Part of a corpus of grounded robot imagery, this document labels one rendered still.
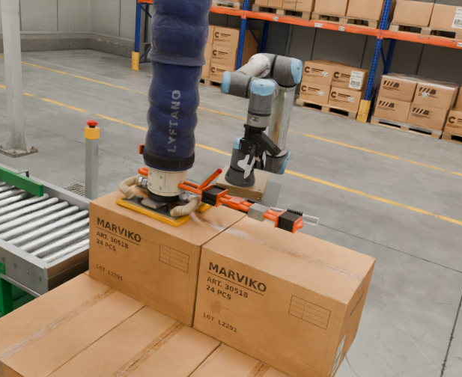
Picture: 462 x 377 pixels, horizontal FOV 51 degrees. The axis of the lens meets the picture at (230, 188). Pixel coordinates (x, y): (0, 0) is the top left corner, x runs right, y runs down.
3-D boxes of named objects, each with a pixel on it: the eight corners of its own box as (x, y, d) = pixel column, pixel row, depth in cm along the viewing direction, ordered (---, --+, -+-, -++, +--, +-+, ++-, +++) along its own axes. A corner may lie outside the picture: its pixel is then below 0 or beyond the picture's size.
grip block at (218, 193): (199, 202, 204) (200, 189, 202) (211, 195, 212) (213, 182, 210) (216, 208, 201) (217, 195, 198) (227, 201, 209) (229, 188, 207)
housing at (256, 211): (246, 217, 196) (248, 207, 194) (254, 212, 202) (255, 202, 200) (261, 222, 193) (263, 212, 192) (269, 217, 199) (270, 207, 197)
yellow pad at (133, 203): (114, 203, 216) (115, 193, 214) (129, 197, 224) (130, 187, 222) (177, 227, 202) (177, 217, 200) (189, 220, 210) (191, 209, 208)
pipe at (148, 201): (118, 194, 216) (118, 182, 214) (153, 180, 237) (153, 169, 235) (180, 218, 202) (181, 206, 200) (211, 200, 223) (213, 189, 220)
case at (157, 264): (88, 277, 231) (88, 201, 216) (142, 246, 263) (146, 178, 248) (191, 328, 205) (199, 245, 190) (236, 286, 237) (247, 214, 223)
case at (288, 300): (192, 328, 205) (201, 245, 190) (238, 286, 238) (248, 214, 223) (326, 393, 179) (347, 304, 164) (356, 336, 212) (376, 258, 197)
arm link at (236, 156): (233, 158, 301) (237, 132, 294) (259, 164, 298) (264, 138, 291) (227, 167, 288) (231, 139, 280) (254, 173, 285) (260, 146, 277)
